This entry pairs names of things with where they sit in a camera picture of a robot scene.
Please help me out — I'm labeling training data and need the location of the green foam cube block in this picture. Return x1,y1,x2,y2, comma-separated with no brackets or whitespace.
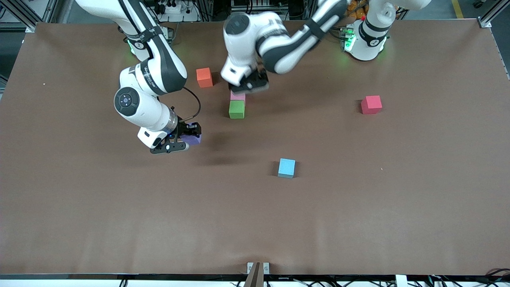
229,100,245,120

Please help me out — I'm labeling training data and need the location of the orange foam cube block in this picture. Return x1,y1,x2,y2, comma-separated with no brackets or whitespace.
196,67,214,88

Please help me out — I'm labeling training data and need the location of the grey equipment box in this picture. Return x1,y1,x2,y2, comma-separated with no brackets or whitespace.
231,0,287,13

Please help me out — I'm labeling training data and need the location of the light blue foam cube block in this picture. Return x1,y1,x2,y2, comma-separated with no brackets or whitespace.
277,158,296,179

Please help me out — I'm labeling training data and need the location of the white power strip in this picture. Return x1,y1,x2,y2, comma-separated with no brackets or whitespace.
153,0,200,22

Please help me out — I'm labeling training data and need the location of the large paper table cover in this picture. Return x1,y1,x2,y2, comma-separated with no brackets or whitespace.
0,19,510,276

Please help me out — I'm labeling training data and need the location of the red foam cube block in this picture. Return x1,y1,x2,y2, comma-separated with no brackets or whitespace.
361,95,383,115

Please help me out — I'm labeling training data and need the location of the orange snack bag pile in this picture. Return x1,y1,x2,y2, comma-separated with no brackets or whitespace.
347,0,369,20

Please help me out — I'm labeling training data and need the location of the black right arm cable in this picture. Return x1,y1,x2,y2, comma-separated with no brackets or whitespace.
183,87,202,121

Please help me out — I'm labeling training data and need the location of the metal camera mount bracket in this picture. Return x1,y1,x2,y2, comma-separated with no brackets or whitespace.
244,262,271,287

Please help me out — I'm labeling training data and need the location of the aluminium frame profile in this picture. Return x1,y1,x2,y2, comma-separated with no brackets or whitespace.
476,0,502,28
0,0,54,32

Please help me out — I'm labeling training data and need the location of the black floor cable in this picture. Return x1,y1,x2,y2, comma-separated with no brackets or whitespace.
484,268,510,280

